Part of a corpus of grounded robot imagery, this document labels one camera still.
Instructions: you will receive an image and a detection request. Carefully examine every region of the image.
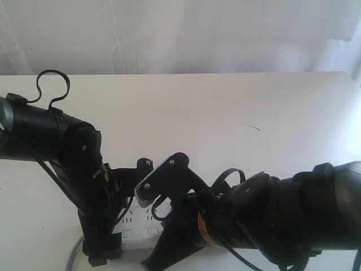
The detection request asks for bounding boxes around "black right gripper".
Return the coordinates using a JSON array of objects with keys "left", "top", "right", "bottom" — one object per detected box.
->
[{"left": 141, "top": 164, "right": 231, "bottom": 270}]

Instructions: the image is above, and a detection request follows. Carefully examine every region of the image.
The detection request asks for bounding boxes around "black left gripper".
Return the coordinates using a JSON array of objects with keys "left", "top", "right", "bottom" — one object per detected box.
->
[{"left": 77, "top": 162, "right": 138, "bottom": 267}]

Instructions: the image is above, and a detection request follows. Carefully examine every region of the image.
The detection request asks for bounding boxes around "white five-outlet power strip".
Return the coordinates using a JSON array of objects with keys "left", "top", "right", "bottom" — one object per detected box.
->
[{"left": 113, "top": 199, "right": 163, "bottom": 250}]

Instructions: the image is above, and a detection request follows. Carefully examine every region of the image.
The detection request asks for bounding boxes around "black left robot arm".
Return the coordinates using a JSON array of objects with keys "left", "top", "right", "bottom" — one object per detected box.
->
[{"left": 1, "top": 94, "right": 139, "bottom": 267}]

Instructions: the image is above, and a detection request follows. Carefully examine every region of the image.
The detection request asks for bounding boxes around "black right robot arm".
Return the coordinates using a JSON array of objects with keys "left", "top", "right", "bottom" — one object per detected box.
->
[{"left": 142, "top": 161, "right": 360, "bottom": 270}]

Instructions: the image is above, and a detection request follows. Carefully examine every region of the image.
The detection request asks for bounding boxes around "white curtain backdrop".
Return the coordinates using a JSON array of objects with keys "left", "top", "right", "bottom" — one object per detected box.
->
[{"left": 1, "top": 1, "right": 360, "bottom": 83}]

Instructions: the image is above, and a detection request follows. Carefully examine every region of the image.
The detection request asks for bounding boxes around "grey cable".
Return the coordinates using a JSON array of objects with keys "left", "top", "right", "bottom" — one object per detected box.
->
[{"left": 64, "top": 237, "right": 85, "bottom": 271}]

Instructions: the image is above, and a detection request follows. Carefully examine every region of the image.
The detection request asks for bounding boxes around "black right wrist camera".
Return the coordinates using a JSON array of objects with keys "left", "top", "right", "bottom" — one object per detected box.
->
[{"left": 134, "top": 152, "right": 190, "bottom": 208}]

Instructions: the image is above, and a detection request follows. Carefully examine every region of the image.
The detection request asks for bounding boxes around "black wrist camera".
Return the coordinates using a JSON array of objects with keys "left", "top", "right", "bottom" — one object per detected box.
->
[
  {"left": 136, "top": 158, "right": 153, "bottom": 182},
  {"left": 134, "top": 152, "right": 190, "bottom": 208}
]

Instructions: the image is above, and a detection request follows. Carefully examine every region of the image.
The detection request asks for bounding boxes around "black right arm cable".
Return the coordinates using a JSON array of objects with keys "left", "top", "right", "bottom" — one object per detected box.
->
[{"left": 211, "top": 168, "right": 246, "bottom": 193}]

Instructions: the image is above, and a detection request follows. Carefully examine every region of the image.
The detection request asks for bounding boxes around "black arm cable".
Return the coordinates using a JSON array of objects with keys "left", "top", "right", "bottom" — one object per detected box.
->
[
  {"left": 27, "top": 69, "right": 71, "bottom": 110},
  {"left": 211, "top": 168, "right": 246, "bottom": 193}
]

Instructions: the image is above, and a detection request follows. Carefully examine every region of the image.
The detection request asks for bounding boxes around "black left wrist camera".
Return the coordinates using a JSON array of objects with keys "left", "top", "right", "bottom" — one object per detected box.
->
[{"left": 136, "top": 158, "right": 153, "bottom": 182}]

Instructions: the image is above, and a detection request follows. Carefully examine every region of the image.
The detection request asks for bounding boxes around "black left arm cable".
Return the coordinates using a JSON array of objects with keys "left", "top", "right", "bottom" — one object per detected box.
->
[{"left": 27, "top": 69, "right": 71, "bottom": 110}]

